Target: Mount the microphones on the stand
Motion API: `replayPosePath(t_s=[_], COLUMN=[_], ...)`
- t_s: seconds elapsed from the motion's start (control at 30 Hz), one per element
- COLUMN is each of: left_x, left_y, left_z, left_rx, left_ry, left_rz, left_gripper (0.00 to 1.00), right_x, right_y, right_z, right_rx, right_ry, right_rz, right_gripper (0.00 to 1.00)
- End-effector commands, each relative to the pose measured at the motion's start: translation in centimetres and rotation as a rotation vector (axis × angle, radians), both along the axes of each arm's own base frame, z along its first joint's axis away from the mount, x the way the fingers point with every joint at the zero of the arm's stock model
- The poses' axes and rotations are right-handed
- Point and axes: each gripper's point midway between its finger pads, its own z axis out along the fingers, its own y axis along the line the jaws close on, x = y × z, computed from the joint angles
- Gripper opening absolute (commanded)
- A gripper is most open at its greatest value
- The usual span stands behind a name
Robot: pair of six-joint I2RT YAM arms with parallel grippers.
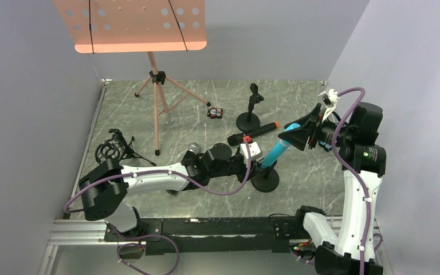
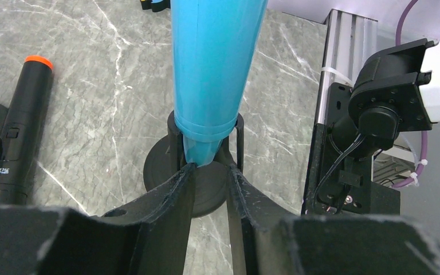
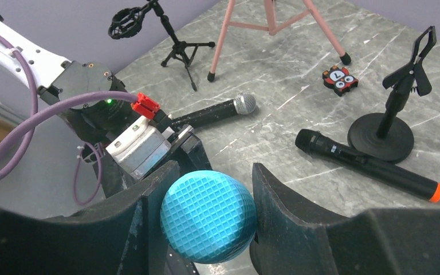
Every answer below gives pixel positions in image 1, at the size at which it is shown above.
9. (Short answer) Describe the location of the black round-base mic stand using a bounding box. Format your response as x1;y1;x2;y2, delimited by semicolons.
251;161;280;193

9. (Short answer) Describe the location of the blue microphone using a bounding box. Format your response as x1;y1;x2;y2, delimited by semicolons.
261;139;291;169

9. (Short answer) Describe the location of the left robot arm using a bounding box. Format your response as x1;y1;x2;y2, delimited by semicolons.
78;142;263;233

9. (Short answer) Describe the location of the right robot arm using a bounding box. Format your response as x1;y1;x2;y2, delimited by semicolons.
300;102;387;274

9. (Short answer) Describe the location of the black tall mic stand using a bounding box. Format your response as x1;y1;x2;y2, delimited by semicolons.
236;83;264;132

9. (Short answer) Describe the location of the pink music stand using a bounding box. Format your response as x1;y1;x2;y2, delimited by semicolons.
53;0;211;155

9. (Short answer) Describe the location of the black microphone orange tip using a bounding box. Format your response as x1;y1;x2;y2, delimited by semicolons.
227;121;279;147

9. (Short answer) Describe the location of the black microphone silver grille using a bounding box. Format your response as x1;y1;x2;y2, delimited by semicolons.
167;142;202;196

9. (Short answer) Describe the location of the small red black cube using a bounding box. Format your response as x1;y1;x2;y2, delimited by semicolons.
207;108;223;119

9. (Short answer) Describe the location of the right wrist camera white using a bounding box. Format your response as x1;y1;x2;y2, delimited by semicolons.
317;89;339;122

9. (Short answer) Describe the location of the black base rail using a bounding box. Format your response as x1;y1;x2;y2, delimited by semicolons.
104;215;310;256

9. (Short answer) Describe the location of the black shock mount tripod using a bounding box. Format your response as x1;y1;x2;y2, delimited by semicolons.
94;128;157;166

